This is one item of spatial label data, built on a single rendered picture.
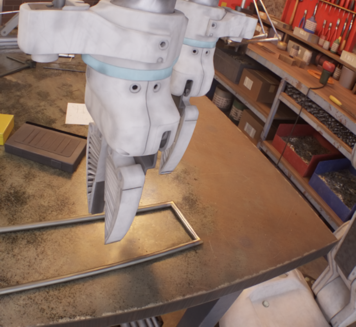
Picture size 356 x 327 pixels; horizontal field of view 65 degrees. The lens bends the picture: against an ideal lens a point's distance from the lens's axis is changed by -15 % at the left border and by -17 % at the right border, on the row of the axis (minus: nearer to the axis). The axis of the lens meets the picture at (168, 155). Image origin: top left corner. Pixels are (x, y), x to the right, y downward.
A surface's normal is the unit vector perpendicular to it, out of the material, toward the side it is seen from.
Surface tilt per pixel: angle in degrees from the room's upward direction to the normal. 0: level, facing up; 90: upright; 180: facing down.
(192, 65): 39
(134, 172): 21
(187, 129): 93
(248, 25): 90
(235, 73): 90
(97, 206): 98
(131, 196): 92
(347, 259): 107
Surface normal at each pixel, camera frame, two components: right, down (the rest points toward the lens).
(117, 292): 0.22, -0.81
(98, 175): 0.45, 0.69
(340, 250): -0.97, 0.21
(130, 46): -0.01, 0.56
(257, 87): -0.92, 0.03
